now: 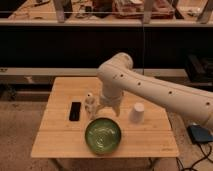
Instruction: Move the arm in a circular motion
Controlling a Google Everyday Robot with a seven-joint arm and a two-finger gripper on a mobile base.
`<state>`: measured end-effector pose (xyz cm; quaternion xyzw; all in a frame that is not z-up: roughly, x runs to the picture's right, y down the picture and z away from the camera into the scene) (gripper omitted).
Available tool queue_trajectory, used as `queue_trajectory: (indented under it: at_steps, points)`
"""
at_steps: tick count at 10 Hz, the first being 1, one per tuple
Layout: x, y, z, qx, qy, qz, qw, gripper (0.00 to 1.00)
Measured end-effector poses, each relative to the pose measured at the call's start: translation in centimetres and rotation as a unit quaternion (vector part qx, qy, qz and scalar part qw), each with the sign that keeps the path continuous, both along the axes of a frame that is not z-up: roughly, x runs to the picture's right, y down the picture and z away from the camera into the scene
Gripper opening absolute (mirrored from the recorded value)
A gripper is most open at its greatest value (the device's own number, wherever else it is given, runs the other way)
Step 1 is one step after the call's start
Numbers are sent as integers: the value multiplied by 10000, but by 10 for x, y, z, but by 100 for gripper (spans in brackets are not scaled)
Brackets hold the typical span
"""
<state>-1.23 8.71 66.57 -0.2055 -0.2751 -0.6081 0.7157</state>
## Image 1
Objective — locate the long wooden workbench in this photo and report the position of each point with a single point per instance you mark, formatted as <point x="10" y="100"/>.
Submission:
<point x="107" y="13"/>

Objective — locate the wooden folding table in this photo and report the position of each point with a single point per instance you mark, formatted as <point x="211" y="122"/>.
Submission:
<point x="58" y="137"/>

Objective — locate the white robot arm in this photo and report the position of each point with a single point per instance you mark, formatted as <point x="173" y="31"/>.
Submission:
<point x="117" y="76"/>

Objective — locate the white upside-down cup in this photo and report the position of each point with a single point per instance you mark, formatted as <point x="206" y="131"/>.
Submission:
<point x="136" y="113"/>

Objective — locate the green ceramic bowl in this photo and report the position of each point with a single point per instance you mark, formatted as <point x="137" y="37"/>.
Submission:
<point x="103" y="136"/>

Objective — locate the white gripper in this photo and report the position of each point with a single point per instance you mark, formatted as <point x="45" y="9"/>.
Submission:
<point x="109" y="102"/>

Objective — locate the black smartphone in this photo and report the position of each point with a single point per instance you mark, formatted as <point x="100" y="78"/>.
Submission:
<point x="75" y="111"/>

